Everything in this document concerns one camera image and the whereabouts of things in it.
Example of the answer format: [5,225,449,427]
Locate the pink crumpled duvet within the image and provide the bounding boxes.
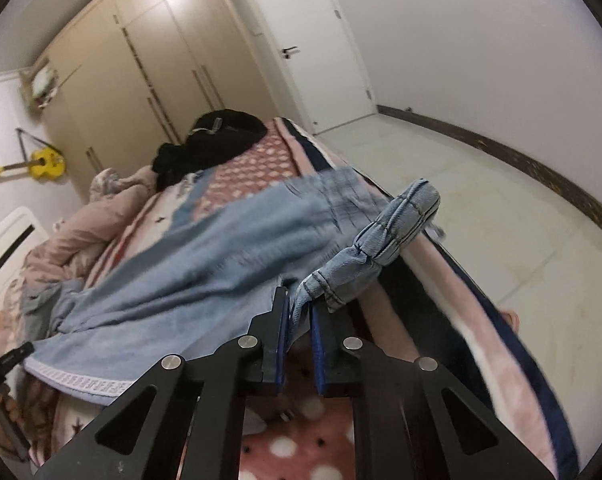
[0,164,158,461]

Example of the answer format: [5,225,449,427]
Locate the beige wardrobe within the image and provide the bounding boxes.
[32,0,278,196]

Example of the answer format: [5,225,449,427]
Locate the light blue denim pants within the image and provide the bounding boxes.
[24,168,440,405]

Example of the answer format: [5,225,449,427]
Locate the white headboard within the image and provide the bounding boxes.
[0,206,48,311]

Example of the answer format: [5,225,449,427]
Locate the black clothing pile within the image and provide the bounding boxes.
[151,108,267,192]

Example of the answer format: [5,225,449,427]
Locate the white door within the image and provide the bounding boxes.
[248,0,376,133]

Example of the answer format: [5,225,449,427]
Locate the yellow ukulele on wall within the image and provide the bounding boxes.
[0,128,67,180]

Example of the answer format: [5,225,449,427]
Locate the grey cloth on bed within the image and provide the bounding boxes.
[21,278,85,341]

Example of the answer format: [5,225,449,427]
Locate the item atop wardrobe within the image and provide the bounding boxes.
[18,58,58,114]

